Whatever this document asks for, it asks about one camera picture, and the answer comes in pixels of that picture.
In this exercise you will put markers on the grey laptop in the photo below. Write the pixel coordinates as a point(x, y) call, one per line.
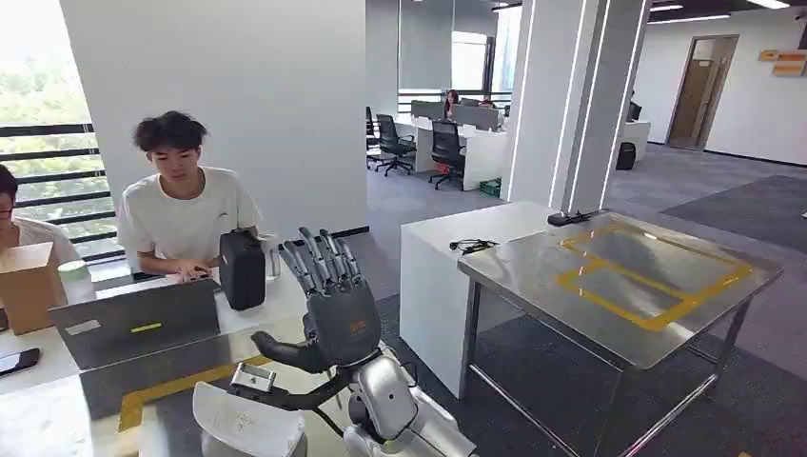
point(139, 321)

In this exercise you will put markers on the pale green lidded cup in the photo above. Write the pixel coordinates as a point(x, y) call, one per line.
point(75, 284)

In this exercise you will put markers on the person with glasses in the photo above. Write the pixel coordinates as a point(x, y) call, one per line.
point(38, 233)

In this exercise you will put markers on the white table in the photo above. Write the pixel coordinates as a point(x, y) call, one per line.
point(435, 303)

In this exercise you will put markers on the white plastic panel part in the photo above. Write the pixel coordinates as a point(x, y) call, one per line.
point(246, 422)

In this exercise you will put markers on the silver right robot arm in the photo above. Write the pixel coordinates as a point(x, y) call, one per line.
point(384, 397)

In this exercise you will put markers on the black carry case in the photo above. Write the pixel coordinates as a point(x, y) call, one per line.
point(243, 271)

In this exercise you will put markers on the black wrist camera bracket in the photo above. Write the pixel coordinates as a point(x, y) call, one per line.
point(296, 400)

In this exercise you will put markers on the steel table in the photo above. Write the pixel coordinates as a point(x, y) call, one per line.
point(536, 277)

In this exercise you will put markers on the clear glass mug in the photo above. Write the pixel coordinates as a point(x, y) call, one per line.
point(272, 258)

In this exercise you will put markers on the black flat device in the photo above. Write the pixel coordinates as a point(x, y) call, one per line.
point(567, 219)

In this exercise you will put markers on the black window railing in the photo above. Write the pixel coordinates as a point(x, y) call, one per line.
point(50, 154)

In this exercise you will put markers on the cardboard box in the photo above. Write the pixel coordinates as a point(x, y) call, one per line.
point(28, 287)

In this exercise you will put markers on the black office chair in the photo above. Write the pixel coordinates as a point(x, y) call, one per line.
point(371, 132)
point(446, 145)
point(391, 139)

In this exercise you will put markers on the brown door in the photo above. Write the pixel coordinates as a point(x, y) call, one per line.
point(696, 101)

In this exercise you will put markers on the black waste bin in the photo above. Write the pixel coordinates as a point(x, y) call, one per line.
point(626, 156)

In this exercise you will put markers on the seated person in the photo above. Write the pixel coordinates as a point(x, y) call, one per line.
point(451, 102)

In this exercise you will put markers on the green crate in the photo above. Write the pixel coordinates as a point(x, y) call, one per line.
point(490, 188)

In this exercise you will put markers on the black smartphone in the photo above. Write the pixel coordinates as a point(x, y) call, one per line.
point(17, 361)

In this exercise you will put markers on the white office desk with partitions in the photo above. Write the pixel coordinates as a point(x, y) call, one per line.
point(482, 148)

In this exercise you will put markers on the orange wall sign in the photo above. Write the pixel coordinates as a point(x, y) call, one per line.
point(789, 68)

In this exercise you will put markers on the person in white shirt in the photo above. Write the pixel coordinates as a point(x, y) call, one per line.
point(183, 214)

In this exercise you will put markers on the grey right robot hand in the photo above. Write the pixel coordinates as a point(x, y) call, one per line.
point(343, 321)

